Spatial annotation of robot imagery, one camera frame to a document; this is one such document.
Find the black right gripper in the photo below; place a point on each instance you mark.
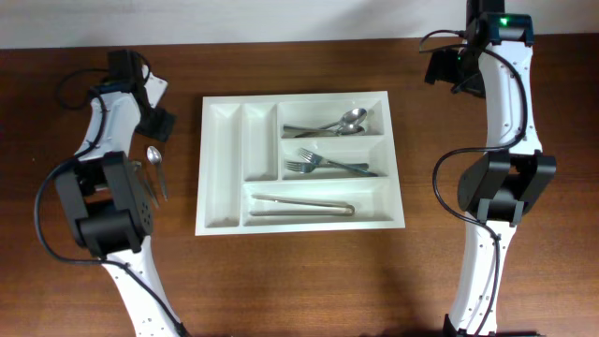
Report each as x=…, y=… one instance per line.
x=440, y=68

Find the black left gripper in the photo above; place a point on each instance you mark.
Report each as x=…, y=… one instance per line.
x=161, y=124

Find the small metal teaspoon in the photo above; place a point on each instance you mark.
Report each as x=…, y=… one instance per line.
x=155, y=158

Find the small bent metal spoon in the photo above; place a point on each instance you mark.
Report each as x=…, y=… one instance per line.
x=138, y=168

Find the large metal spoon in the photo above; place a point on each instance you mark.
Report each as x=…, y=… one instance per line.
x=348, y=130
x=352, y=117

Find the metal fork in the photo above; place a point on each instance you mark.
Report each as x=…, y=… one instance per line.
x=305, y=167
x=319, y=160

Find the metal tongs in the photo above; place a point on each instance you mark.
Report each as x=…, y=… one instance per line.
x=303, y=207

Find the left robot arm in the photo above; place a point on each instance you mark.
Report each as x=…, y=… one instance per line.
x=107, y=210

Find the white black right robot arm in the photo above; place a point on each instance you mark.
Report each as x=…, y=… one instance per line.
x=493, y=61

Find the white plastic cutlery tray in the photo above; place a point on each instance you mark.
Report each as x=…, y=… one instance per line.
x=243, y=150

